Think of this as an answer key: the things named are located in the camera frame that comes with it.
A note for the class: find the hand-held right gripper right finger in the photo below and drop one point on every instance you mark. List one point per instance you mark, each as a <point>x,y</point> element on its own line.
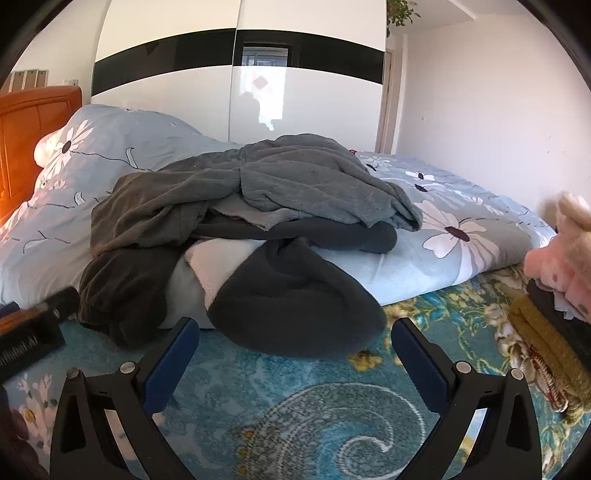
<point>422,364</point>

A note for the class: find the mustard folded garment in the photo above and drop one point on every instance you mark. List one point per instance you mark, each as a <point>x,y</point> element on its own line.
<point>549,350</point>

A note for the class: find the door frame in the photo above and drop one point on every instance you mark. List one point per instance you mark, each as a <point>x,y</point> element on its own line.
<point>390,101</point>

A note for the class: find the orange wooden headboard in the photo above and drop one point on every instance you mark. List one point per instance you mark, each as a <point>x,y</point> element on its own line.
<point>27,134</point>

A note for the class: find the grey fleece sweatshirt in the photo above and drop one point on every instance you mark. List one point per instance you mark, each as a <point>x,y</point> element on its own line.
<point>314,180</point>

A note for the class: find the white pillow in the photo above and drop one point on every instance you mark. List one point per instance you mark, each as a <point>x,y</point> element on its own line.
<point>44,147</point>

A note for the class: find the dark grey fleece garment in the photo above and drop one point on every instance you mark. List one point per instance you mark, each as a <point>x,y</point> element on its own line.
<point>147,207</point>

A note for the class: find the dark folded garment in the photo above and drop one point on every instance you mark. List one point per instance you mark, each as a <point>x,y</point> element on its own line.
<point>545,295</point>

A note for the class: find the wooden wall frames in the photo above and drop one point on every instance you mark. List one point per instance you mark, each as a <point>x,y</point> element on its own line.
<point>27,78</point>

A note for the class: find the black and white fleece garment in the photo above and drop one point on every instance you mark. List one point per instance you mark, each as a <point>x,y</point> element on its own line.
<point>295,300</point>

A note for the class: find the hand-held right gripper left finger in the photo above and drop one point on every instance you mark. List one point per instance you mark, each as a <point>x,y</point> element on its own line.
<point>166,364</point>

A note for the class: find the white wardrobe with black band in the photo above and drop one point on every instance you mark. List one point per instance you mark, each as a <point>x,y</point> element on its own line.
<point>314,97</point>

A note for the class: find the teal floral bedsheet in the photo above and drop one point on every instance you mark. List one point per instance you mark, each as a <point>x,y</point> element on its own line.
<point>300,415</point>

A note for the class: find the light blue floral quilt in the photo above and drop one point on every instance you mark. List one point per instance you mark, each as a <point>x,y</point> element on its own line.
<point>115,147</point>

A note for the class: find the green potted plant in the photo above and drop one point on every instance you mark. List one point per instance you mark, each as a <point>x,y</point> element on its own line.
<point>401,11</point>

